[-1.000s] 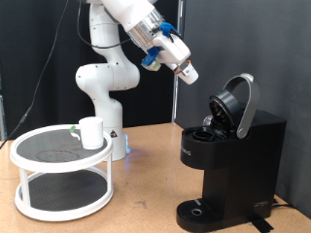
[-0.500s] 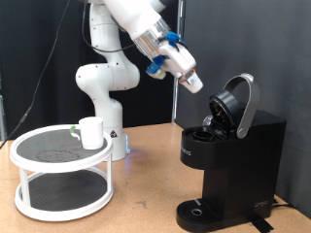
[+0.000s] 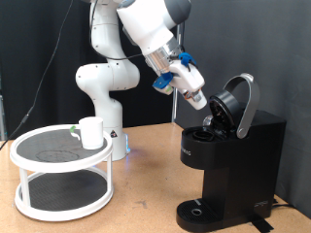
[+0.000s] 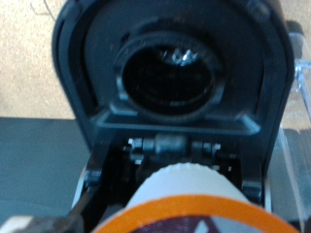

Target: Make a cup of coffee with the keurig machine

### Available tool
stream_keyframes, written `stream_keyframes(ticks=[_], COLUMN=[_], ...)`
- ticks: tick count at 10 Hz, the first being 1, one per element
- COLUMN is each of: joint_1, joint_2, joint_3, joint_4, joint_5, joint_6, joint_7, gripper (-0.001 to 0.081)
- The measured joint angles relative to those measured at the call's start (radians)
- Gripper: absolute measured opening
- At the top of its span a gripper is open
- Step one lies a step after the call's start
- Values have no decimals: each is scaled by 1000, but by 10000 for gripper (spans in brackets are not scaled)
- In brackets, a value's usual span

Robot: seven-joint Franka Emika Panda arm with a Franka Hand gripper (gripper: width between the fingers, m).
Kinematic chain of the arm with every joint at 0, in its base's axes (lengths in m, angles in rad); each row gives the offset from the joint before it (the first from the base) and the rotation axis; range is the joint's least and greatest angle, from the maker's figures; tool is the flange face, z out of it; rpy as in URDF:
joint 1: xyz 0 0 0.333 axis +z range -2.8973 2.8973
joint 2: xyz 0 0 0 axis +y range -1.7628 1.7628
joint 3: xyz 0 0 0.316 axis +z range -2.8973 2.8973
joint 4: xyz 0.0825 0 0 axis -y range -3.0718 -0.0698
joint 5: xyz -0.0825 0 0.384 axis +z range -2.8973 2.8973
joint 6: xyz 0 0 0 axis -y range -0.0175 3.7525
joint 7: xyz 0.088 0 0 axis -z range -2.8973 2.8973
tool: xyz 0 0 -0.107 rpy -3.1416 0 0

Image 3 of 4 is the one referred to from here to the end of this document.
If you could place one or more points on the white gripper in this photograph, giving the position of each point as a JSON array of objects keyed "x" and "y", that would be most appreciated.
[{"x": 189, "y": 77}]

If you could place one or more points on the black Keurig coffee machine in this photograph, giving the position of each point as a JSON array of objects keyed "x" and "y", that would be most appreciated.
[{"x": 246, "y": 161}]

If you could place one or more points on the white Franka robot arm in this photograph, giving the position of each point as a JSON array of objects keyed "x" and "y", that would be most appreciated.
[{"x": 107, "y": 77}]

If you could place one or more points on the silver vertical metal pole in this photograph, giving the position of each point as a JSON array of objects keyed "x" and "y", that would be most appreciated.
[{"x": 175, "y": 110}]

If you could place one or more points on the dark grey partition panel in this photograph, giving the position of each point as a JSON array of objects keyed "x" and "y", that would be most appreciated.
[{"x": 259, "y": 39}]

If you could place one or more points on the black tape strip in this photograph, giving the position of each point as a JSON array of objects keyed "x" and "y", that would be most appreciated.
[{"x": 261, "y": 225}]

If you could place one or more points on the white two-tier turntable stand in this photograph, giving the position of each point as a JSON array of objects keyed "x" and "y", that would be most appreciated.
[{"x": 48, "y": 147}]

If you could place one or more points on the black backdrop curtain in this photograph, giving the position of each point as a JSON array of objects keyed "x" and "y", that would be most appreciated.
[{"x": 26, "y": 48}]

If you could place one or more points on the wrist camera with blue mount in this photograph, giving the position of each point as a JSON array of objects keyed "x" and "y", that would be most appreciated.
[{"x": 163, "y": 82}]

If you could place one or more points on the grey metal post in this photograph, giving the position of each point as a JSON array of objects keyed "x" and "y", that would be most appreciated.
[{"x": 2, "y": 116}]

